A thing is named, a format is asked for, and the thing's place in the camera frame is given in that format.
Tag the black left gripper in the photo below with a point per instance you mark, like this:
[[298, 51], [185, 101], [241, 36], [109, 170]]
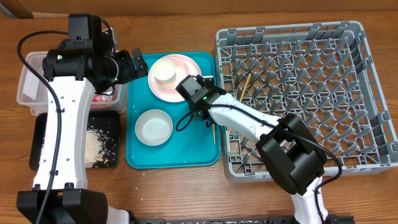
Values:
[[129, 73]]

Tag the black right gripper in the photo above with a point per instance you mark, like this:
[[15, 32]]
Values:
[[198, 116]]

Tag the wooden chopstick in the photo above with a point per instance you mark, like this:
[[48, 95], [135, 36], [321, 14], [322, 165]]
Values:
[[214, 134], [244, 88]]

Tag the red snack wrapper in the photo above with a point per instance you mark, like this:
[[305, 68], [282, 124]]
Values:
[[102, 98]]

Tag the grey bowl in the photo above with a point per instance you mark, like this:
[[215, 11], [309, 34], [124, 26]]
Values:
[[153, 127]]

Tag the rice grains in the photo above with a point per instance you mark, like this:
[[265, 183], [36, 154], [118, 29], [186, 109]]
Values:
[[95, 149]]

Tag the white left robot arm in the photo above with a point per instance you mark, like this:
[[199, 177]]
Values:
[[84, 64]]

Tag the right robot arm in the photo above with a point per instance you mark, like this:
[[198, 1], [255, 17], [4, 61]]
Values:
[[290, 153]]

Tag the clear plastic waste bin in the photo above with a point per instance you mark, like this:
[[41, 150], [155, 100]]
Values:
[[33, 93]]

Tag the grey dishwasher rack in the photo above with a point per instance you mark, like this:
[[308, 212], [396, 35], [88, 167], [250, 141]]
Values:
[[322, 72]]

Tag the cream cup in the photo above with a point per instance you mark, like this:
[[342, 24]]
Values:
[[164, 72]]

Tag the pink bowl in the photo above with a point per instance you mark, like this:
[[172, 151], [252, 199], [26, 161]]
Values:
[[181, 68]]

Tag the pink plate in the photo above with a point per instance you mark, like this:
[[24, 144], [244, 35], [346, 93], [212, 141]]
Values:
[[171, 95]]

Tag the black plastic tray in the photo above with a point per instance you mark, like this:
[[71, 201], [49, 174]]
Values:
[[107, 121]]

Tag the teal serving tray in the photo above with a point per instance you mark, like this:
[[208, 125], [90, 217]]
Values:
[[191, 147]]

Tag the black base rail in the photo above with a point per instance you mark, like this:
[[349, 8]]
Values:
[[269, 220]]

